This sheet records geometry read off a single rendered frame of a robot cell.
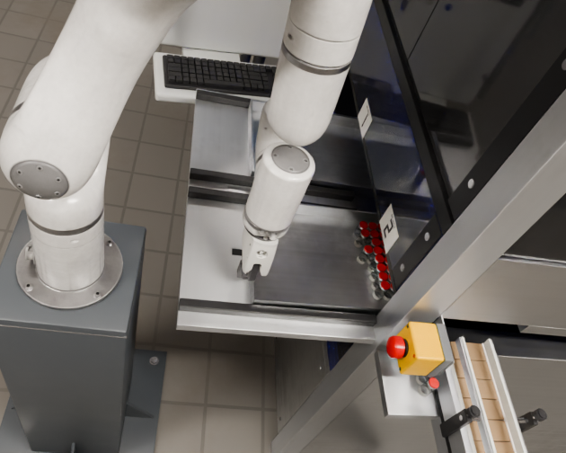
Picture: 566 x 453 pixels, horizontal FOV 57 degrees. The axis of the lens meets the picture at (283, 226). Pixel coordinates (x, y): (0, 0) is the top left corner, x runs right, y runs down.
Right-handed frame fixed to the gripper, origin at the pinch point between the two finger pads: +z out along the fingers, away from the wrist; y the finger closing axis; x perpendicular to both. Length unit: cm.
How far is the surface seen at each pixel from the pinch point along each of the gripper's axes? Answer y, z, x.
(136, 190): 96, 92, 28
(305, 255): 8.0, 3.9, -14.2
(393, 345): -18.4, -9.0, -24.3
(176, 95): 64, 12, 17
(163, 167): 112, 92, 18
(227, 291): -2.8, 4.3, 2.9
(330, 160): 39.2, 3.8, -23.2
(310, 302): -5.7, 0.6, -13.0
